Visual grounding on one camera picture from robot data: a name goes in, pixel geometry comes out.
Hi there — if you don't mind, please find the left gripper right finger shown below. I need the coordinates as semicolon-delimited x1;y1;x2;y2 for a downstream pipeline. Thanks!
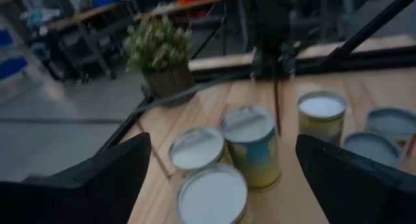
295;134;416;224

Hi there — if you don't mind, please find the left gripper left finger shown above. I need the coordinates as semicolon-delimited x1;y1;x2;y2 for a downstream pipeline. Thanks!
0;132;153;224

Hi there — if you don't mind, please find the tomato print short tin can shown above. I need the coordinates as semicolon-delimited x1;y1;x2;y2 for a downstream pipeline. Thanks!
365;106;416;168

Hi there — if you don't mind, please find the mixed vegetables tin can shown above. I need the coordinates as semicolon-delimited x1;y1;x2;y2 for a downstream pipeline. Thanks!
297;90;348;147

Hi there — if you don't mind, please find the carrots tin can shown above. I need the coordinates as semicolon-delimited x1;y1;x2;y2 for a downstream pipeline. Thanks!
220;104;282;192

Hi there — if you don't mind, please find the tall tin can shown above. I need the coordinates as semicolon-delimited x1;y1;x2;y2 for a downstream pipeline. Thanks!
168;126;228;178

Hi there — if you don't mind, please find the peas tin can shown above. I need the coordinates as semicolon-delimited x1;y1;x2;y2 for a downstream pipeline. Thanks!
175;164;251;224

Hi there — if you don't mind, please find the potted plant ribbed pot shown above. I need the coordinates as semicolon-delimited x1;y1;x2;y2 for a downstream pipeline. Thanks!
123;14;196;106

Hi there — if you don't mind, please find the wooden workbench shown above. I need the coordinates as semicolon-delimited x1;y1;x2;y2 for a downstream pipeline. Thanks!
133;0;248;56

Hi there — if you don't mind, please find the blue seat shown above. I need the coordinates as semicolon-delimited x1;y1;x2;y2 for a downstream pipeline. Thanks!
0;29;29;81

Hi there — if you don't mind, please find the storage rack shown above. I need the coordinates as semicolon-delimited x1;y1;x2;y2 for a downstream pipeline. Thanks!
19;0;134;82

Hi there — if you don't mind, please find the black metal rig frame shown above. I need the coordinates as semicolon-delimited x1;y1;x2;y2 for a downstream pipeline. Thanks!
97;0;416;155

